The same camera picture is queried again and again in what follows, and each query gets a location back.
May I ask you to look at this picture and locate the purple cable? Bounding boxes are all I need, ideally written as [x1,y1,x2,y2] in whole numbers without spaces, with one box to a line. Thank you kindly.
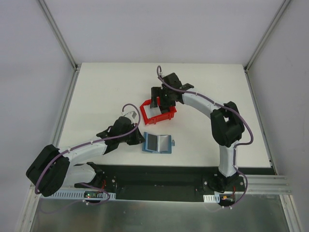
[35,103,142,194]
[156,65,254,174]

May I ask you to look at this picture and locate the aluminium frame post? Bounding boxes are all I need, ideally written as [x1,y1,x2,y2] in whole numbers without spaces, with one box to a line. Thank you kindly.
[244,0,293,73]
[36,0,79,70]

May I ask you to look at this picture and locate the white cable duct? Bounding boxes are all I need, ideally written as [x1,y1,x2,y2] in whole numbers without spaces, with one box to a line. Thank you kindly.
[48,190,116,201]
[203,194,220,203]

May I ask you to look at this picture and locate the left white cable duct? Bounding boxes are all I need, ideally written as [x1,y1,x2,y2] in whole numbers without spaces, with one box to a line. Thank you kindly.
[48,190,116,201]

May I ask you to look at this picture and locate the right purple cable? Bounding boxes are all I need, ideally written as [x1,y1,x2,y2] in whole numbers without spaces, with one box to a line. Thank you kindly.
[156,65,254,174]

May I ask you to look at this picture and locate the grey credit card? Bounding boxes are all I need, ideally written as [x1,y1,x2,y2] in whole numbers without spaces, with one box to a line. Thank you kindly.
[147,134,157,151]

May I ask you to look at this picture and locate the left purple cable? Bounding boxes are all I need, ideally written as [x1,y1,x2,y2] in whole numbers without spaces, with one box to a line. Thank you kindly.
[35,103,142,194]

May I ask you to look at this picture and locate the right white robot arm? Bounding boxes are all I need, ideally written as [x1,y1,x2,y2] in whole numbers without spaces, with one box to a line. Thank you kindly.
[150,70,244,192]

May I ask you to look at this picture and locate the red plastic bin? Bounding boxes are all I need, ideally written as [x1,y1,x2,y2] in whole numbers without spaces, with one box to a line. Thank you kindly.
[140,97,177,125]

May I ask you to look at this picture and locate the right white cable duct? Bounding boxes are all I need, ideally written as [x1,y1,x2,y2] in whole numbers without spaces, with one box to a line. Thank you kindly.
[203,194,220,203]

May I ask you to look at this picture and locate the blue card holder wallet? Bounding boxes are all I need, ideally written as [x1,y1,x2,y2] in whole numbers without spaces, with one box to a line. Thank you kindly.
[142,132,175,154]

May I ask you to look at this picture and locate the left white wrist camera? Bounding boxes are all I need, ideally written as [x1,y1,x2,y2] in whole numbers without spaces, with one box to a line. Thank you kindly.
[122,111,137,121]

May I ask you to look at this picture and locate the right aluminium frame post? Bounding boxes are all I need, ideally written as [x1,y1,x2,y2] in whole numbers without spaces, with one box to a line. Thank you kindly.
[244,0,293,73]

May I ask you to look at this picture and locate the left aluminium frame post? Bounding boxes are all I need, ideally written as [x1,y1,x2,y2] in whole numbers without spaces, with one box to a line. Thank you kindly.
[36,0,79,70]

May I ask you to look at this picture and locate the aluminium rail profile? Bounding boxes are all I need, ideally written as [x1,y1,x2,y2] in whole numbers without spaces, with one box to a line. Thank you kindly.
[247,175,292,195]

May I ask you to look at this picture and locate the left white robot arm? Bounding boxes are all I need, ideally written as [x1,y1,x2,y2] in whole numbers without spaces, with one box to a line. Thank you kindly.
[26,111,145,197]

